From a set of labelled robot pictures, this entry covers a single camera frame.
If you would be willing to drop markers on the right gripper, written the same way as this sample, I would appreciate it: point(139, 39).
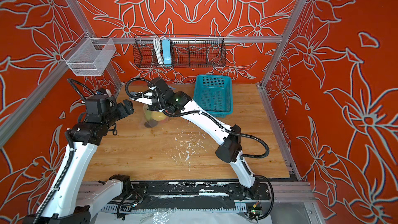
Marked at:
point(157, 109)

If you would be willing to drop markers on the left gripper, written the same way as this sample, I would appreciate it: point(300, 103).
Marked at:
point(121, 106)

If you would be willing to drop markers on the yellow potato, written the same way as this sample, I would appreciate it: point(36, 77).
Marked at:
point(158, 116)

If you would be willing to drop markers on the green cabbage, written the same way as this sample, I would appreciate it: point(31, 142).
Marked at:
point(147, 113)

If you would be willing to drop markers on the clear zip top bag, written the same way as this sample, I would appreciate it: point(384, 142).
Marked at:
point(159, 122)

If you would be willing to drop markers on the dark avocado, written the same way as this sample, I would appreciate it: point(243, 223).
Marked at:
point(151, 123)

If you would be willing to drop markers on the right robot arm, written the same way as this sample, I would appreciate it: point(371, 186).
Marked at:
point(227, 137)

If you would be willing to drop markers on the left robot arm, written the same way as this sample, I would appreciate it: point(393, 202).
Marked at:
point(60, 205)

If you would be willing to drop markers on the turquoise plastic basket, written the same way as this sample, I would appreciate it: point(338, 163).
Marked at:
point(214, 94)

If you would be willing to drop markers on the light blue box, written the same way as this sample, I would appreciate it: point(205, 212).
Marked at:
point(166, 48)

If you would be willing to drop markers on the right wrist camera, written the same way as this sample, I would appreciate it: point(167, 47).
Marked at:
point(158, 92)

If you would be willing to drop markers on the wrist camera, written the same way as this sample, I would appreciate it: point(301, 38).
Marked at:
point(158, 92)
point(99, 105)

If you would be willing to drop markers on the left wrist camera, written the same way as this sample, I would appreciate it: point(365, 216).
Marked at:
point(99, 105)

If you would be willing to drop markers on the black wire wall basket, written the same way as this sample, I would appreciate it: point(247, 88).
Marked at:
point(186, 51)

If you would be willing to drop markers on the clear wire wall basket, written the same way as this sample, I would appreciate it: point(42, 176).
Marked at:
point(90, 59)

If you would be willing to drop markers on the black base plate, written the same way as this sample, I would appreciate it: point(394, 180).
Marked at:
point(229, 189)

